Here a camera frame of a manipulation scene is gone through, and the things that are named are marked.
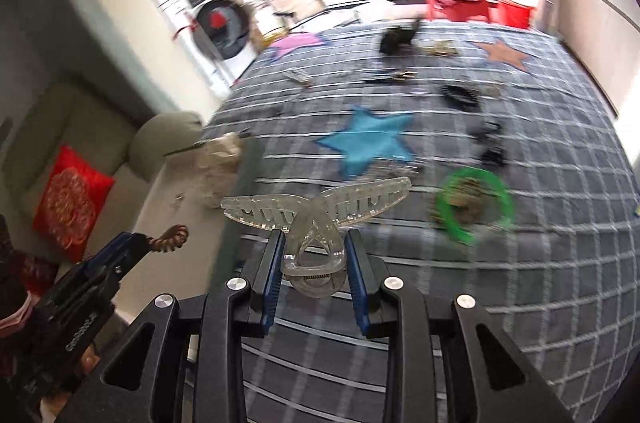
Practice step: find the grey rimmed beige tray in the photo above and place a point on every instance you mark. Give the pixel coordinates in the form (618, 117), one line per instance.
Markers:
(170, 243)

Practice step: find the person's left hand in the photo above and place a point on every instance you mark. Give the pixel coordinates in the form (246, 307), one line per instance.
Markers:
(89, 360)

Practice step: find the grey plaid star blanket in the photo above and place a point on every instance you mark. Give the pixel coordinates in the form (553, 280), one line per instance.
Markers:
(500, 328)

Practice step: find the white polka dot scrunchie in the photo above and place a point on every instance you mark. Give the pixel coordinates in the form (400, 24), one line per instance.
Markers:
(217, 168)

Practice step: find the red embroidered cushion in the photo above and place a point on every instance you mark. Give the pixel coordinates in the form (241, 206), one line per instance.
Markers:
(70, 203)

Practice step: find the white low cabinet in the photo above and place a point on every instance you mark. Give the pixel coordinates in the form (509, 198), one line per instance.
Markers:
(595, 13)

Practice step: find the beige sofa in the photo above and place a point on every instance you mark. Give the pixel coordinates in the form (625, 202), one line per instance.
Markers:
(100, 143)

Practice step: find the red plastic bucket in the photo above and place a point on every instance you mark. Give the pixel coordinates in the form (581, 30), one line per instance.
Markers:
(517, 13)

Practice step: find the green translucent bangle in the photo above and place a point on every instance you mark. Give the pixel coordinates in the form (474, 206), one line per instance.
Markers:
(445, 213)

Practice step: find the black beaded hair clip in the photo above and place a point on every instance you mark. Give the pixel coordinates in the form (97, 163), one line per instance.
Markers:
(460, 98)

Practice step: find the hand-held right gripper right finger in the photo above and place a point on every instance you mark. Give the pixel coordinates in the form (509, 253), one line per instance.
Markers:
(357, 288)

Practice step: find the white washing machine black door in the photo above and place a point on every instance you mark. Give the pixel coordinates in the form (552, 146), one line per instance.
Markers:
(220, 25)

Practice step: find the person's left forearm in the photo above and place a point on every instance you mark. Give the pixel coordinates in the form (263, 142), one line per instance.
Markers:
(15, 353)

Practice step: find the black bow hair clip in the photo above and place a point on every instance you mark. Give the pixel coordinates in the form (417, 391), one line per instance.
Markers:
(490, 143)

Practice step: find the dark patterned scrunchie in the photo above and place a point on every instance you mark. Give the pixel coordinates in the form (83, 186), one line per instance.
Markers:
(397, 38)

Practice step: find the clear plastic hair claw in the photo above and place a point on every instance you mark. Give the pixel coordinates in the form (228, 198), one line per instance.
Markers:
(310, 228)

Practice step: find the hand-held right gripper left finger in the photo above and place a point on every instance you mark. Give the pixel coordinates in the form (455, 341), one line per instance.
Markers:
(267, 288)

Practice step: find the pearl hair clip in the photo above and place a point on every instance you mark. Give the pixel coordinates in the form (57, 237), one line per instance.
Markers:
(297, 79)

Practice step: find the black oval hair clip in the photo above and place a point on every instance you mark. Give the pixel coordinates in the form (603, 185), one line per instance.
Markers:
(387, 78)

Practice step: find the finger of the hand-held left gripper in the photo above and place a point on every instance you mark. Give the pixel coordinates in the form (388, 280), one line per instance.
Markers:
(117, 270)
(125, 242)

